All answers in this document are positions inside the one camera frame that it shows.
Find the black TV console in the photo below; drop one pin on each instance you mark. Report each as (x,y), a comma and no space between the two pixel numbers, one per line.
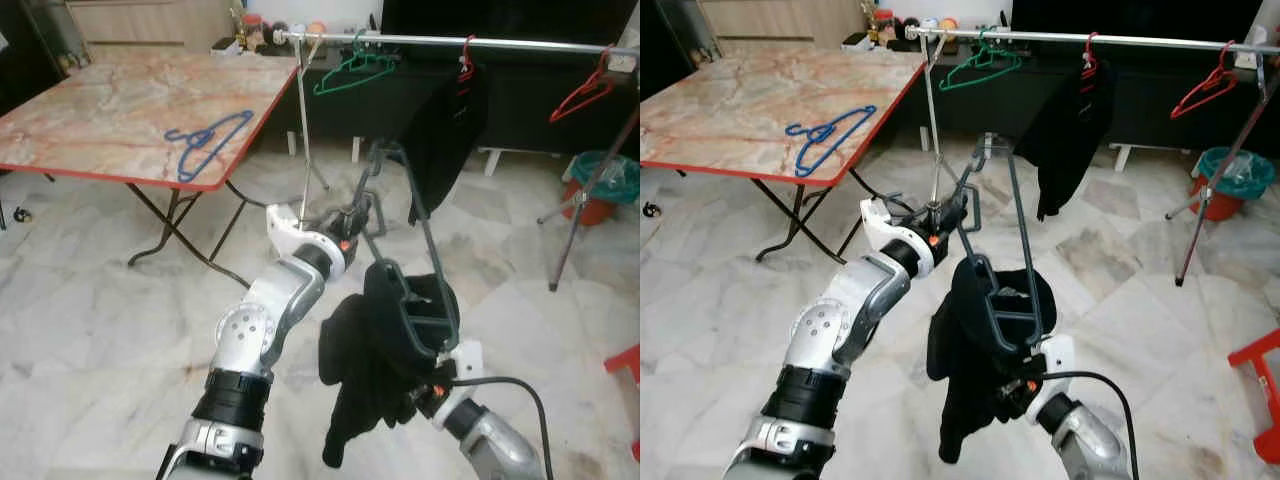
(520,110)
(1150,105)

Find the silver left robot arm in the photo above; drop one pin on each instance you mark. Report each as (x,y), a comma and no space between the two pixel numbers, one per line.
(260,330)
(840,330)

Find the blue plastic hanger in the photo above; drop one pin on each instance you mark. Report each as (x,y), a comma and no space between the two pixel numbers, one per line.
(855,117)
(232,122)

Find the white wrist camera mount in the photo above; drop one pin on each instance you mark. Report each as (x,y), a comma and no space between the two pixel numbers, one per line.
(885,226)
(290,230)
(465,360)
(1058,355)

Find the silver metal clothes rack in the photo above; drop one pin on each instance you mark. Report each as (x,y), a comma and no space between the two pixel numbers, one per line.
(1100,40)
(450,42)

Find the marble folding table red edge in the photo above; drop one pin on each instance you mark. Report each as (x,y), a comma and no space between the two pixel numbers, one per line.
(130,110)
(770,110)

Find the orange bin with green bag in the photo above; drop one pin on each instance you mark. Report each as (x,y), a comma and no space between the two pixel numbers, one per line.
(1232,185)
(600,188)

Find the light wooden sideboard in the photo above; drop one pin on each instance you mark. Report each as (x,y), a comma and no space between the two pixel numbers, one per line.
(780,20)
(150,22)

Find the green plastic hanger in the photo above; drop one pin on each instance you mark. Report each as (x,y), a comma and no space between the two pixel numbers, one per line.
(358,62)
(985,58)

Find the red plastic stool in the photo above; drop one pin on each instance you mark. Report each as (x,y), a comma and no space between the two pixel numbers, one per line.
(625,362)
(1258,350)

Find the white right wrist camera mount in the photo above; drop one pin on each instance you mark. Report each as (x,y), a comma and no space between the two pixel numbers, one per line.
(465,360)
(1058,355)

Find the red plastic hanger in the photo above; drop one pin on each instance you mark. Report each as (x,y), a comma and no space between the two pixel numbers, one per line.
(590,92)
(1088,62)
(466,65)
(1212,86)

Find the dark grey plastic hanger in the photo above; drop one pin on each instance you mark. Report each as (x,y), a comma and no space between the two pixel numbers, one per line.
(1022,245)
(425,250)

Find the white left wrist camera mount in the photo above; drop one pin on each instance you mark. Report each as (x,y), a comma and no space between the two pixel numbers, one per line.
(885,226)
(290,230)

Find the small black yellow toy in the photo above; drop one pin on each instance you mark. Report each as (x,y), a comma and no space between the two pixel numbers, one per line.
(652,210)
(20,213)

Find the black shirt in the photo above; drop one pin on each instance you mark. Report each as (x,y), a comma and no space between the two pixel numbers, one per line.
(447,130)
(370,380)
(975,375)
(1065,140)

